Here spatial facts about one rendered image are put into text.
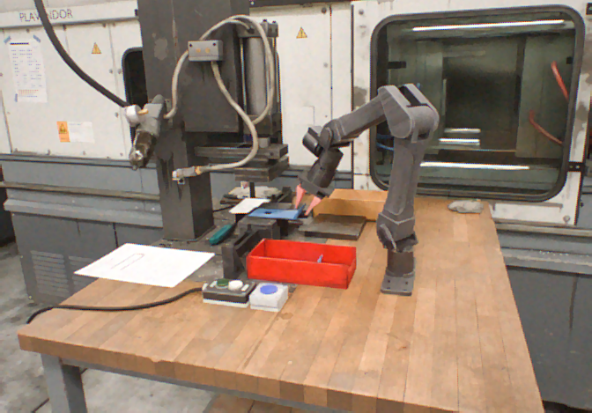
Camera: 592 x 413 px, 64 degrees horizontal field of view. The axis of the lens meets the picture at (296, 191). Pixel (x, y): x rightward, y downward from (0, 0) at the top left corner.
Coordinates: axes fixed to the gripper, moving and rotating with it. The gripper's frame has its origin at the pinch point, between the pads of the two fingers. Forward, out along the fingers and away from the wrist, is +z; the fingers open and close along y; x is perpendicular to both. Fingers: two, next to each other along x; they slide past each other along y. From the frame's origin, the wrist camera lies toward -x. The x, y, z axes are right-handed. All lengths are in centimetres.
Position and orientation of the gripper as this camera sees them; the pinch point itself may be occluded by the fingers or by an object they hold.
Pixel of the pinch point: (302, 209)
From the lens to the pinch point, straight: 134.5
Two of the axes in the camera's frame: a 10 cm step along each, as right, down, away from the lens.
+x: -2.9, 2.5, -9.2
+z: -4.4, 8.2, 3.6
